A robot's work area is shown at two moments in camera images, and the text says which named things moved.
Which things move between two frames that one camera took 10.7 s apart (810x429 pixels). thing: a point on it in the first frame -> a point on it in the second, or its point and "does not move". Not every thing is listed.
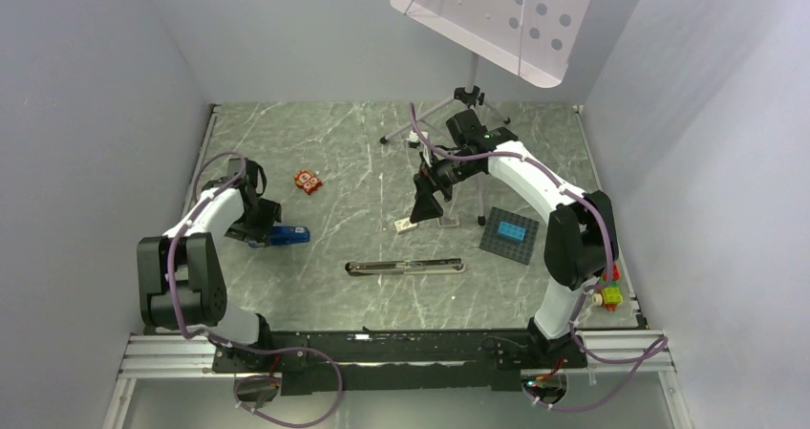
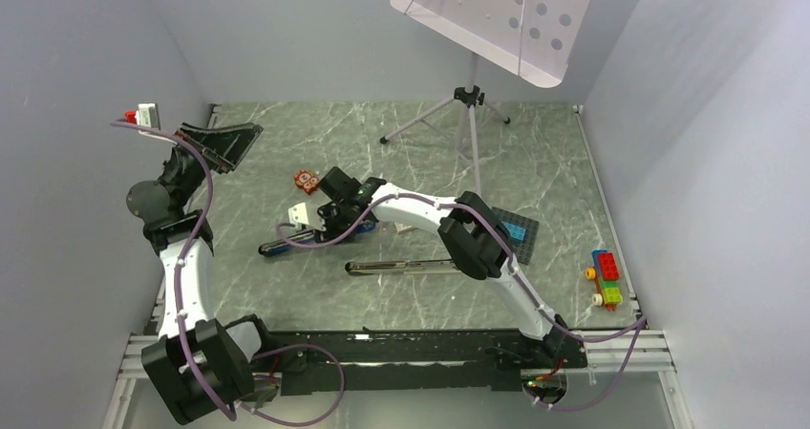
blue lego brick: (512, 231) does not move
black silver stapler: (401, 267) does not move
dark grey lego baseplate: (507, 246) does not move
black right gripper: (426, 181) -> (330, 232)
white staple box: (404, 225) does not move
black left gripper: (270, 214) -> (223, 147)
